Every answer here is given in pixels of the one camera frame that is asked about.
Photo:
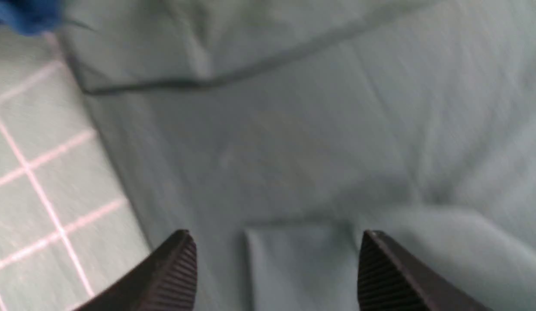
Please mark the green long-sleeve shirt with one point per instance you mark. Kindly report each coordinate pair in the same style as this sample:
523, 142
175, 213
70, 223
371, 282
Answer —
277, 131

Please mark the green checkered tablecloth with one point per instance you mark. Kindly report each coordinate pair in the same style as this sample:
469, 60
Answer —
67, 230

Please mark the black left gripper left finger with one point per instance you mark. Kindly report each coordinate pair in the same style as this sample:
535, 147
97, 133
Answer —
165, 281

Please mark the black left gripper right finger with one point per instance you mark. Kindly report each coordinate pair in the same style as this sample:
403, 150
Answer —
390, 278

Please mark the blue crumpled garment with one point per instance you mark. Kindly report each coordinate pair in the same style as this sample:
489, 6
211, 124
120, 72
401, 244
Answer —
31, 17

